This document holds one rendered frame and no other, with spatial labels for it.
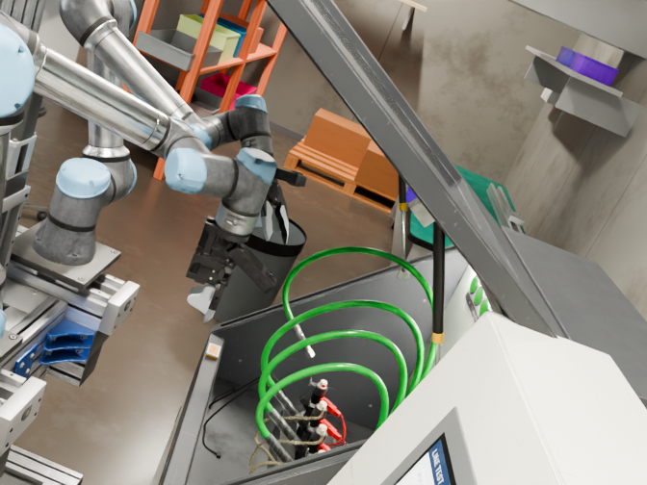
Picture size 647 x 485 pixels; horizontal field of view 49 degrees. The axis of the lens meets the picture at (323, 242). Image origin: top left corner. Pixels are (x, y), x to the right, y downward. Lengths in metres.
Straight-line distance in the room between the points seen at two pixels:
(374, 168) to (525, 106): 1.91
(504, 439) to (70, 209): 1.20
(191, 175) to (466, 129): 6.61
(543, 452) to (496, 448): 0.09
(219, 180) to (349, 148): 5.88
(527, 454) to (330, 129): 6.34
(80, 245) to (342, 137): 5.44
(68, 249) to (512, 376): 1.18
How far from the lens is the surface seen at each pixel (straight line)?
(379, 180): 6.68
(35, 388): 1.52
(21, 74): 1.08
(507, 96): 7.73
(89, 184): 1.77
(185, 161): 1.24
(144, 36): 5.23
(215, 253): 1.38
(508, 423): 0.95
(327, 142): 7.13
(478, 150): 7.80
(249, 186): 1.29
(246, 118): 1.74
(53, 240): 1.84
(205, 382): 1.75
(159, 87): 1.68
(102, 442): 2.96
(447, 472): 1.00
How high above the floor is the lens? 1.94
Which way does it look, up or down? 21 degrees down
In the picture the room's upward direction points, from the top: 24 degrees clockwise
